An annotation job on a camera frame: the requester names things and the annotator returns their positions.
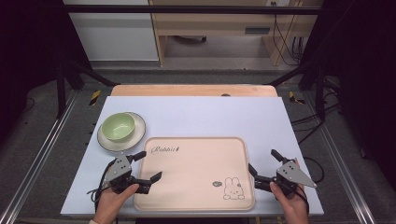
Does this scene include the black floor cables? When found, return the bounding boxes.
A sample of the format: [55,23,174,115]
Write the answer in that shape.
[290,77,344,146]

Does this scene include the white plate with dark rim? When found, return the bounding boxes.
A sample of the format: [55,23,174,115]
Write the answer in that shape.
[96,111,147,153]

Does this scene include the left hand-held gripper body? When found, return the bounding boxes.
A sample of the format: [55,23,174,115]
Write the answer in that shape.
[98,154,152,195]

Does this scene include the aluminium floor rail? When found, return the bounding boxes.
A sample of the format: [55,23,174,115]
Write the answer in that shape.
[0,90,79,224]
[302,91,378,224]

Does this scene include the wooden table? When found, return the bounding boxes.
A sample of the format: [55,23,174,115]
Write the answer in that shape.
[110,84,279,98]

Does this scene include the green bowl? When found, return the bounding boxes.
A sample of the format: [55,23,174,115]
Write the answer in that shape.
[101,112,136,144]

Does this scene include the dark object under desk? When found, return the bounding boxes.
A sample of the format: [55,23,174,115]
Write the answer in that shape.
[172,35,208,45]

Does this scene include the pink tray with rabbit print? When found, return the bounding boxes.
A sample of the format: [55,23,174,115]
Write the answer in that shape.
[134,136,257,213]

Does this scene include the black cables under desk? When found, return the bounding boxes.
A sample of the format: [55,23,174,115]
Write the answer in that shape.
[271,2,305,67]

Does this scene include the black looped floor cable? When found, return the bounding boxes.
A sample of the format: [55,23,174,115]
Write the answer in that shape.
[303,156,326,185]

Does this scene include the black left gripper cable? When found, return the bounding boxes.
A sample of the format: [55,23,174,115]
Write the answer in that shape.
[86,161,117,213]

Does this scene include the wooden desk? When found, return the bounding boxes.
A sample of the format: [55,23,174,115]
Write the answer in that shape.
[148,0,325,68]

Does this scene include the black horizontal frame bar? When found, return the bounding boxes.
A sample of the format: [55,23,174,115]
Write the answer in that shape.
[63,4,322,15]

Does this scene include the person's left hand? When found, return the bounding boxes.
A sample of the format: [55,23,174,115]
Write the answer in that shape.
[92,183,140,224]

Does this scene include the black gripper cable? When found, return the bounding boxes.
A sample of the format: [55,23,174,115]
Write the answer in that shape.
[294,184,311,217]
[86,161,117,213]

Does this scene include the yellow black tape strip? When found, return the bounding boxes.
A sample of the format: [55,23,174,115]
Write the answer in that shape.
[89,90,103,107]
[288,91,306,105]

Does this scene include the black metal stand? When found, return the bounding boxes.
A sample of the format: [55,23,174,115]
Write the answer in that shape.
[55,59,121,119]
[266,61,327,123]

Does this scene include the white cabinet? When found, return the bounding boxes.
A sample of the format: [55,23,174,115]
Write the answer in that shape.
[62,0,160,62]

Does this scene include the black curtain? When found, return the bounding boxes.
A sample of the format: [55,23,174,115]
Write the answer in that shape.
[0,0,92,139]
[306,0,396,188]

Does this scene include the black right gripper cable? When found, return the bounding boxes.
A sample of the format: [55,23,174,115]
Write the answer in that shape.
[294,184,311,217]

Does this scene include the person's right hand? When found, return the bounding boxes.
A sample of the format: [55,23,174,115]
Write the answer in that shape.
[269,181,310,224]

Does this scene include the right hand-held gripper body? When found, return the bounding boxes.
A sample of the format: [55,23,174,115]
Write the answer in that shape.
[253,160,318,198]

